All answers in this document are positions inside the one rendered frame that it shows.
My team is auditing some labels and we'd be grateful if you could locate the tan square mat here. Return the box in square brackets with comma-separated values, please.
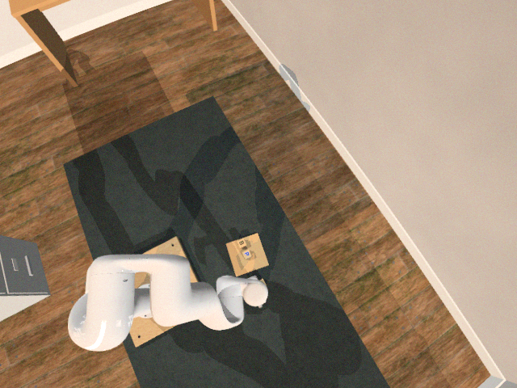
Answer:
[226, 233, 269, 276]

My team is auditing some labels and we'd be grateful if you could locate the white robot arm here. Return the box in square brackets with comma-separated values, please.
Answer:
[68, 254, 268, 351]

